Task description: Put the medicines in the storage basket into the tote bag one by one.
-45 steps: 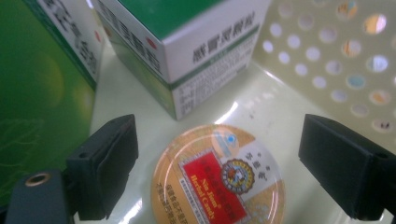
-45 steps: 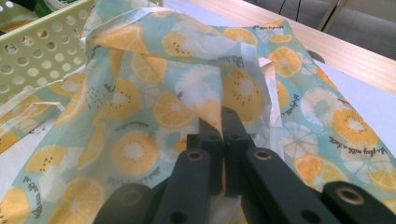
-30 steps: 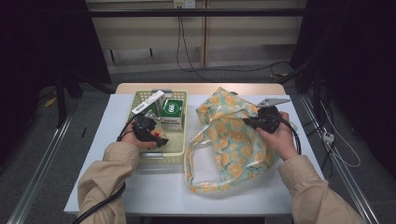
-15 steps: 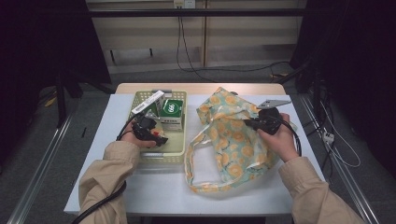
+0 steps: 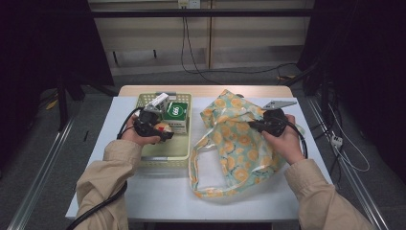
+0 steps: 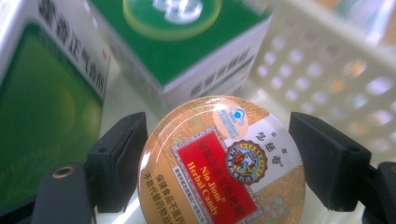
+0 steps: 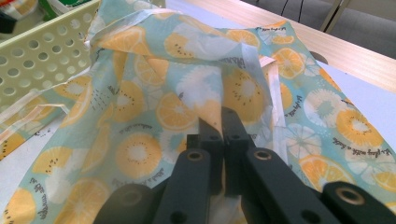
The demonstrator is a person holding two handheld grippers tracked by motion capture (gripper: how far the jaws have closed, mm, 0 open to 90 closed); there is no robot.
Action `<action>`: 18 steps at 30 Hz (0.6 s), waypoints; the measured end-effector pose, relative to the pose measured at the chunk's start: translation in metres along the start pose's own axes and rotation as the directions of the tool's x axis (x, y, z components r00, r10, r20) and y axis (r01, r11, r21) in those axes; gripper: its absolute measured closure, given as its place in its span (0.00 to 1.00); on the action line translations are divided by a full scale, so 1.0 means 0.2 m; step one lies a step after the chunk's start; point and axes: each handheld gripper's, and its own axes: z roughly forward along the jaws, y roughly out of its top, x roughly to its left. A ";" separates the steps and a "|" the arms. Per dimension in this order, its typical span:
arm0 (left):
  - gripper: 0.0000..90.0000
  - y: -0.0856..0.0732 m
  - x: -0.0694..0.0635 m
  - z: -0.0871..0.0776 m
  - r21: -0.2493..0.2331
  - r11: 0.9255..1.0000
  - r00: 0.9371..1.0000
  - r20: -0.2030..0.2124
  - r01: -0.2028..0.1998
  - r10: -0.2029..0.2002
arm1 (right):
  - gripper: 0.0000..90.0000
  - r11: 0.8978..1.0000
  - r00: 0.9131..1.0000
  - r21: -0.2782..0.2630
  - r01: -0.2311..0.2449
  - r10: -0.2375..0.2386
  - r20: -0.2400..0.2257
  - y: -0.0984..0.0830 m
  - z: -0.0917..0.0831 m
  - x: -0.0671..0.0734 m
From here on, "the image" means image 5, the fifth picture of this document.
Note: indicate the dark round table grommet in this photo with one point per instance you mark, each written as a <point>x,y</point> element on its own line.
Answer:
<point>240,95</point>

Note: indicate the white wall socket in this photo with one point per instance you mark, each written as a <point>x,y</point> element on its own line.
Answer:
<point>189,4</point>

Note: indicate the person's left hand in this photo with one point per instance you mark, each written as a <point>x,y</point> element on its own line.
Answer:
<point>140,140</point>

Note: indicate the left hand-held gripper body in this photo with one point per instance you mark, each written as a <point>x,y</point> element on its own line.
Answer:
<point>146,125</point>

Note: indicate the black metal stand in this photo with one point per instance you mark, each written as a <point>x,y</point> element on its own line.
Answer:
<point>324,92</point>
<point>62,105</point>

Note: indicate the green box with round logo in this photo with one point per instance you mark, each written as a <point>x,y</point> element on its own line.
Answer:
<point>176,111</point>

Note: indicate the yellow floor tape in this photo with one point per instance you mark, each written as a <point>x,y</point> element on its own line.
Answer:
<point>51,104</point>

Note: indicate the black horizontal bar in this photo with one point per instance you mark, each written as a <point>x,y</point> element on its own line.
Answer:
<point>223,13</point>

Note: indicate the person's right hand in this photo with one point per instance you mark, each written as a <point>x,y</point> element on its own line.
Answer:
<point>287,143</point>

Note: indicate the white power strip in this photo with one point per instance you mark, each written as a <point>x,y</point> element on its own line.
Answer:
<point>336,141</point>

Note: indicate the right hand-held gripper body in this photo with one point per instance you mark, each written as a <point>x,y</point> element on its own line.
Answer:
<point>276,123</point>

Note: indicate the pale yellow plastic basket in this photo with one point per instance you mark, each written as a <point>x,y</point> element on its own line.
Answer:
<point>174,148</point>

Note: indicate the orange print cloth bag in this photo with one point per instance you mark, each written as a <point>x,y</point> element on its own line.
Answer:
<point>237,153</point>

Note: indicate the aluminium floor rail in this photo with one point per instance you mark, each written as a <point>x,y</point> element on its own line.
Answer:
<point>360,191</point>
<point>38,182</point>

